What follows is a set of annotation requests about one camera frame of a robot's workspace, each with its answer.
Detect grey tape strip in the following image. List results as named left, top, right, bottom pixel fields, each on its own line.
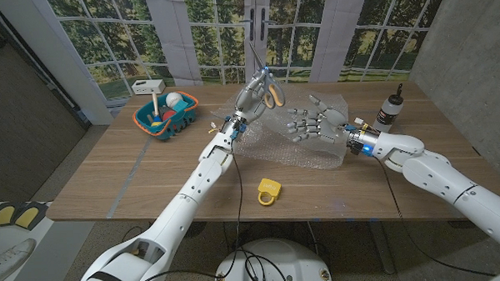
left=102, top=147, right=150, bottom=220

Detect black slipper yellow insole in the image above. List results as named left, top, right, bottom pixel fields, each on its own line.
left=12, top=201, right=50, bottom=231
left=0, top=201, right=20, bottom=228

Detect black ribbed round object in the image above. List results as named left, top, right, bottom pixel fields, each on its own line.
left=181, top=219, right=208, bottom=238

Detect yellow padlock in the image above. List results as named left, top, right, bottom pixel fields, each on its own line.
left=257, top=177, right=283, bottom=207

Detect white sneaker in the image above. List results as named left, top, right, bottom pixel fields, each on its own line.
left=0, top=238, right=38, bottom=281

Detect wooden handled toy mallet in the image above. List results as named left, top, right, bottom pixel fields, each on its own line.
left=150, top=92, right=163, bottom=128

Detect orange grey handled scissors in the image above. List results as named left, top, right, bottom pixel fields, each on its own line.
left=248, top=40, right=287, bottom=111

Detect grey table leg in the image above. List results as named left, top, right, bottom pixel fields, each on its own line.
left=367, top=221, right=397, bottom=276

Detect teal basket orange rim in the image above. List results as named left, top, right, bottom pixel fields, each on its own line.
left=132, top=90, right=201, bottom=141

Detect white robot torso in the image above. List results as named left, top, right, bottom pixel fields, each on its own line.
left=211, top=236, right=334, bottom=281

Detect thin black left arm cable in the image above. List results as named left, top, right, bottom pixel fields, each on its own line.
left=136, top=152, right=248, bottom=281

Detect black torso cables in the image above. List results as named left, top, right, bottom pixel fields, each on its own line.
left=232, top=245, right=289, bottom=281

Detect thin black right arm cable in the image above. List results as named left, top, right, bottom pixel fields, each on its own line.
left=375, top=152, right=496, bottom=281

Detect printed forest window backdrop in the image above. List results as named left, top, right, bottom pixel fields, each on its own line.
left=44, top=0, right=456, bottom=103

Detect white power box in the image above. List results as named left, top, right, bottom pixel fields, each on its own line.
left=130, top=78, right=167, bottom=96

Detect clear bubble wrap sheet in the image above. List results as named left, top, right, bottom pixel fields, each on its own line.
left=210, top=77, right=352, bottom=174

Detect teal block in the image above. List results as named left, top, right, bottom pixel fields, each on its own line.
left=172, top=99, right=190, bottom=115

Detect white baseball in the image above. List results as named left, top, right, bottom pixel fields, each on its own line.
left=165, top=91, right=185, bottom=109

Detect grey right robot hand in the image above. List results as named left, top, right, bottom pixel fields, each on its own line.
left=284, top=93, right=359, bottom=148

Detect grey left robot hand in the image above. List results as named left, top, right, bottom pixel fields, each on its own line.
left=220, top=67, right=276, bottom=137

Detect clear dispenser bottle black cap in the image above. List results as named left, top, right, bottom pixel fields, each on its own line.
left=370, top=83, right=406, bottom=133

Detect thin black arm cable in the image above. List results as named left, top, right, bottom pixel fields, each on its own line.
left=136, top=152, right=248, bottom=281
left=375, top=152, right=496, bottom=281

